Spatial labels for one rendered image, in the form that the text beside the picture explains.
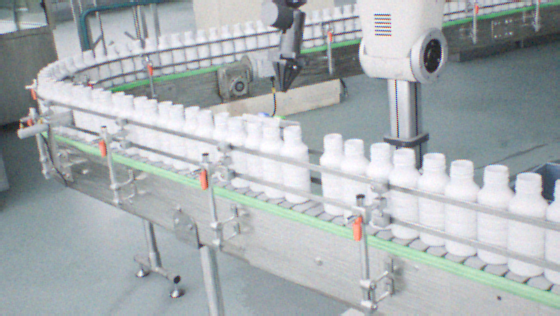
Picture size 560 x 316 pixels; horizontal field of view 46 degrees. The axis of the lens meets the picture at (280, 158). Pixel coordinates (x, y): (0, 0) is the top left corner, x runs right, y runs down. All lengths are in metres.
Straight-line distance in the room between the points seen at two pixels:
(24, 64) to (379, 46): 5.08
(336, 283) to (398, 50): 0.76
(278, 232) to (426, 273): 0.39
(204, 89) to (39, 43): 3.81
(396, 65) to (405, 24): 0.12
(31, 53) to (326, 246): 5.54
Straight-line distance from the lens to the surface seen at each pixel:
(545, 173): 1.80
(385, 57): 1.94
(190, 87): 3.06
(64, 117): 2.22
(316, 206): 1.44
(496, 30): 3.97
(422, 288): 1.26
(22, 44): 6.67
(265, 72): 3.01
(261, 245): 1.55
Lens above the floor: 1.58
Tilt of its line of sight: 19 degrees down
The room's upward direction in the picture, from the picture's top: 6 degrees counter-clockwise
